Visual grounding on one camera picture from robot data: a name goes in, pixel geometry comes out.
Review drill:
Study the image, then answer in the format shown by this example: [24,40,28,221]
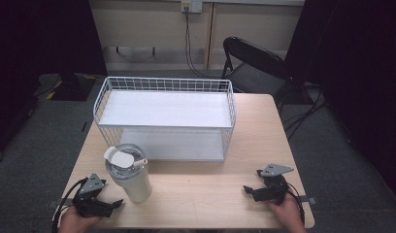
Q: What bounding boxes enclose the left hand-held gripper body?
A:
[71,172,114,218]

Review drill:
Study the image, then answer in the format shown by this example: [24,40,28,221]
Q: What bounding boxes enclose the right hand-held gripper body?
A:
[251,163,295,206]

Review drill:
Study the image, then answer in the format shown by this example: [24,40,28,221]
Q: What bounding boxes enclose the white tumbler cup with lid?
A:
[103,143,153,204]

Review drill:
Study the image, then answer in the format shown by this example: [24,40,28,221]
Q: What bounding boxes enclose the white wire storage rack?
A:
[92,76,238,163]

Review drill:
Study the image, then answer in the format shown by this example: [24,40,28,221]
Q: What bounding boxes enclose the person's left hand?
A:
[57,207,102,233]

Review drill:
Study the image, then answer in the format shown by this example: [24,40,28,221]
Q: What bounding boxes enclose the person's right hand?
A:
[268,191,308,233]

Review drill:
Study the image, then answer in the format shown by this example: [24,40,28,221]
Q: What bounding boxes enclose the black stand base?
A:
[33,73,98,102]

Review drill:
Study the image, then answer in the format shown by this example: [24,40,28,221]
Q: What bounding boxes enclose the black folding chair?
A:
[219,36,297,110]

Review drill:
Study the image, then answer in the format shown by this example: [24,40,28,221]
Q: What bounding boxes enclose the black curtain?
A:
[0,0,109,163]
[283,0,396,205]

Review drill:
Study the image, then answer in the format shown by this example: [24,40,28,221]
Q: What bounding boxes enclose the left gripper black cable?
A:
[51,177,89,229]

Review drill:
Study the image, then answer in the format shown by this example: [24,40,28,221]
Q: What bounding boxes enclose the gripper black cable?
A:
[51,177,89,229]
[284,182,306,225]

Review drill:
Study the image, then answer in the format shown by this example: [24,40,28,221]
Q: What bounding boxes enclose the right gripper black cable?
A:
[284,182,306,225]

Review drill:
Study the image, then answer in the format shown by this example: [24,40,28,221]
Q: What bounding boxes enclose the grey table bracket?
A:
[298,195,317,206]
[47,197,75,209]

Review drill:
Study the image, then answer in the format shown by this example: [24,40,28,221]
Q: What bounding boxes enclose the black floor cables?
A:
[282,84,328,141]

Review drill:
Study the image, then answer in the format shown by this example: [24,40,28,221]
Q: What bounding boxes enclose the black wall power cable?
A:
[183,6,227,80]

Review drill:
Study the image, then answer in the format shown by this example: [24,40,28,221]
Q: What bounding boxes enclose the white wall outlet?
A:
[181,0,204,15]

